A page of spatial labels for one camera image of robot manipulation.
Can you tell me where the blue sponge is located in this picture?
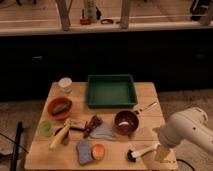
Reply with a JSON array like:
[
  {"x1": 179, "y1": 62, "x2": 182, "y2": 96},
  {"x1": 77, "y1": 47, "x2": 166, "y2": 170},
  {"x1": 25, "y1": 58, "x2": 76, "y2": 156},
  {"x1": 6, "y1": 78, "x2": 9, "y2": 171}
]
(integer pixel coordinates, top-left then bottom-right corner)
[{"x1": 77, "y1": 140, "x2": 93, "y2": 165}]

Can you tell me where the black pole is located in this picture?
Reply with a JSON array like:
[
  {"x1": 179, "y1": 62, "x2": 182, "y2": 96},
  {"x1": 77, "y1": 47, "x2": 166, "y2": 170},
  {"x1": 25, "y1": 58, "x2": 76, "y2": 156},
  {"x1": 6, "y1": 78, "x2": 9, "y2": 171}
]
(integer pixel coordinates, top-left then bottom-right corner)
[{"x1": 10, "y1": 122, "x2": 23, "y2": 171}]

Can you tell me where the grey cloth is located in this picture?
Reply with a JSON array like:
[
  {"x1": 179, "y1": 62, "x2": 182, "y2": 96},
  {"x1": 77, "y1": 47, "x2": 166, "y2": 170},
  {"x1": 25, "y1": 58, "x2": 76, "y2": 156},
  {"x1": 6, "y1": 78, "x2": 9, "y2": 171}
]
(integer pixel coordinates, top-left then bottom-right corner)
[{"x1": 90, "y1": 122, "x2": 116, "y2": 141}]

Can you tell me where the green cup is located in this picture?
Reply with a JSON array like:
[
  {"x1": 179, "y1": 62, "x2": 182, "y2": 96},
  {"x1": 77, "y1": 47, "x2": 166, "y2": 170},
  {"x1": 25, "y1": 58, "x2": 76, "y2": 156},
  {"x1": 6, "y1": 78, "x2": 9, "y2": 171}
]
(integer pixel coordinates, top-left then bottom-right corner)
[{"x1": 38, "y1": 120, "x2": 53, "y2": 137}]

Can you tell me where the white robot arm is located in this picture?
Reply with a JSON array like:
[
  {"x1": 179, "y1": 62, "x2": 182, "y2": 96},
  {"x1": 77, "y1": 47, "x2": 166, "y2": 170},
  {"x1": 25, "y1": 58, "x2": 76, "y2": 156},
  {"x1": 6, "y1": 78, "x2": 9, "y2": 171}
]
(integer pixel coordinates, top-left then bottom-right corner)
[{"x1": 153, "y1": 107, "x2": 213, "y2": 162}]

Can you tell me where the black cable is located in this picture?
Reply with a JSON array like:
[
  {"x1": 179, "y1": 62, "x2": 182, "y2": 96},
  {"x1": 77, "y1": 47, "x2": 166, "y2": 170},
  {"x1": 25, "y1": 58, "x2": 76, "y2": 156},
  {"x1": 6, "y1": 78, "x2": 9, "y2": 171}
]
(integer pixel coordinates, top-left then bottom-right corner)
[{"x1": 175, "y1": 158, "x2": 196, "y2": 171}]

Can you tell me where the green pickle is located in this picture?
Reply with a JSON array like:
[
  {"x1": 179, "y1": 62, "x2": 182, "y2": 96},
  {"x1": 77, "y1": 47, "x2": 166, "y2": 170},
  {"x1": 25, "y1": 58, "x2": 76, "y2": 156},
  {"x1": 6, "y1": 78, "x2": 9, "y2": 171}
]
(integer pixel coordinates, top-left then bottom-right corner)
[{"x1": 52, "y1": 102, "x2": 70, "y2": 115}]

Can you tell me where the white black dish brush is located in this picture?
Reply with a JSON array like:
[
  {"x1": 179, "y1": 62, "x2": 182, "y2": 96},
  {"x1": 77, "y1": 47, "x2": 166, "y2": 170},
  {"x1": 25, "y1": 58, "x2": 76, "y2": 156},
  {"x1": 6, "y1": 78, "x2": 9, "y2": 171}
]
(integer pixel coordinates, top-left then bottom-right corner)
[{"x1": 127, "y1": 143, "x2": 158, "y2": 162}]

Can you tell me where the metal spoon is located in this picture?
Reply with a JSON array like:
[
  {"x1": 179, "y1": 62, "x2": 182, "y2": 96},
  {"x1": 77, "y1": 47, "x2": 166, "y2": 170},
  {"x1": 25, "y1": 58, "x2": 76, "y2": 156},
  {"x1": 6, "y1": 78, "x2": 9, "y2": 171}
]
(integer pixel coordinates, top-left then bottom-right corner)
[{"x1": 134, "y1": 102, "x2": 157, "y2": 115}]

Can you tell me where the green plastic tray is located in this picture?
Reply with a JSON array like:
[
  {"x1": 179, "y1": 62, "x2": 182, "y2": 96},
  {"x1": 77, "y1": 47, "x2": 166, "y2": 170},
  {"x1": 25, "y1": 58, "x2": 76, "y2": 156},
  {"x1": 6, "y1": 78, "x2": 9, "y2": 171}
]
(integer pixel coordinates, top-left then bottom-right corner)
[{"x1": 86, "y1": 74, "x2": 138, "y2": 108}]

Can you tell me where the beige block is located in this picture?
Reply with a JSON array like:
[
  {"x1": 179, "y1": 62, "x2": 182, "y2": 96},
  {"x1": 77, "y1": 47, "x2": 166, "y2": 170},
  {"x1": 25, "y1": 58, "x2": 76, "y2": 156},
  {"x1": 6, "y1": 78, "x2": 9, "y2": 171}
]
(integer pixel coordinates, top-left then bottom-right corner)
[{"x1": 65, "y1": 118, "x2": 86, "y2": 130}]

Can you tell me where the brown bowl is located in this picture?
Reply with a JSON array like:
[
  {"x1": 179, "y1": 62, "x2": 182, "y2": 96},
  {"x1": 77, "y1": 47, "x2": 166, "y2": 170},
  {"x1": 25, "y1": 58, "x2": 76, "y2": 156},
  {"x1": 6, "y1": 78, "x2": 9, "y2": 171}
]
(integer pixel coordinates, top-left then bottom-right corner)
[{"x1": 114, "y1": 110, "x2": 139, "y2": 135}]

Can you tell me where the wooden table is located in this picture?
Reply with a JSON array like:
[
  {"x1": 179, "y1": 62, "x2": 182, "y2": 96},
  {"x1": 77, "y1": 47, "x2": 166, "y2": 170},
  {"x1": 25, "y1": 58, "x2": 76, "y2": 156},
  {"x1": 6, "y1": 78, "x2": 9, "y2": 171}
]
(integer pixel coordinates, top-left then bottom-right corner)
[{"x1": 24, "y1": 82, "x2": 178, "y2": 171}]

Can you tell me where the white cup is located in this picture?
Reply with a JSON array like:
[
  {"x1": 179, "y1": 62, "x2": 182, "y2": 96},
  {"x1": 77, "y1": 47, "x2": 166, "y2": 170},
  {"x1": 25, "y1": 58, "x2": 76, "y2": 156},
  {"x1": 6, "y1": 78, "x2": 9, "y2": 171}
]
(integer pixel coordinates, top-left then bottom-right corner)
[{"x1": 58, "y1": 77, "x2": 72, "y2": 93}]

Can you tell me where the orange bowl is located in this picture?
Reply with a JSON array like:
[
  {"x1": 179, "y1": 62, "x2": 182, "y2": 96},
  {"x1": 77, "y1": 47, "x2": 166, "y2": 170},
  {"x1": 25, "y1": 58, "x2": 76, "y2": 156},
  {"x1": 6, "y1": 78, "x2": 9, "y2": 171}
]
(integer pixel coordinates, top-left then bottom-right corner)
[{"x1": 47, "y1": 97, "x2": 72, "y2": 121}]

